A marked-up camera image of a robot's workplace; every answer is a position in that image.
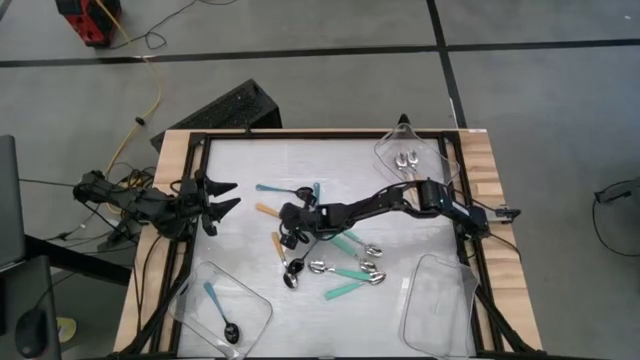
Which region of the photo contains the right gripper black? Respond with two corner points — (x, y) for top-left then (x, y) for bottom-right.
(279, 192), (331, 249)

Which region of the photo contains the thin black floor cable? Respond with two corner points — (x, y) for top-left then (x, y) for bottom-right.
(108, 0), (240, 51)
(17, 177), (81, 190)

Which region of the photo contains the black metal table frame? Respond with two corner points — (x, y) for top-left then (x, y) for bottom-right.
(117, 129), (534, 360)

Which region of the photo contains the clear plastic container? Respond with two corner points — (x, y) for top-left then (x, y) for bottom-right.
(401, 253), (480, 360)
(373, 123), (461, 194)
(167, 260), (275, 360)

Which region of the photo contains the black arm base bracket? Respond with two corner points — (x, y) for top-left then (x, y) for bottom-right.
(96, 217), (144, 252)

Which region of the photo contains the red and black case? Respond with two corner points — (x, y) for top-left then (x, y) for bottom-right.
(53, 0), (123, 50)

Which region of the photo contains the white table sheet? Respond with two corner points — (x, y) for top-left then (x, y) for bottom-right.
(175, 137), (477, 359)

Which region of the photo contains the yellow floor cable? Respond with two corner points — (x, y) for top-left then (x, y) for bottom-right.
(93, 0), (164, 197)

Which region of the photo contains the black floor beam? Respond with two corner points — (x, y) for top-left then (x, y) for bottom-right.
(23, 233), (134, 288)

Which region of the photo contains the black looped floor cable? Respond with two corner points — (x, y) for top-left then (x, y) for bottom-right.
(591, 174), (640, 259)

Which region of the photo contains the dark side table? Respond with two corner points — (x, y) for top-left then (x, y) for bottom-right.
(0, 254), (63, 360)

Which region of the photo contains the black cable bundle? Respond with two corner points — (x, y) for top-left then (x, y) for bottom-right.
(102, 160), (162, 202)

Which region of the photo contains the yellow round floor object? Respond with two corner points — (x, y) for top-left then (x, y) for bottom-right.
(55, 316), (79, 345)

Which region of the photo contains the black computer mouse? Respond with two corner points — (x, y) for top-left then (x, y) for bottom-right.
(14, 307), (50, 359)

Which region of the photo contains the orange-handled silver spoon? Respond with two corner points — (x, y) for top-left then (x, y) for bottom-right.
(254, 202), (281, 220)
(406, 149), (421, 184)
(270, 231), (301, 291)
(393, 152), (410, 184)

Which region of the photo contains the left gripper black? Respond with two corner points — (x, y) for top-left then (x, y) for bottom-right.
(180, 169), (242, 238)

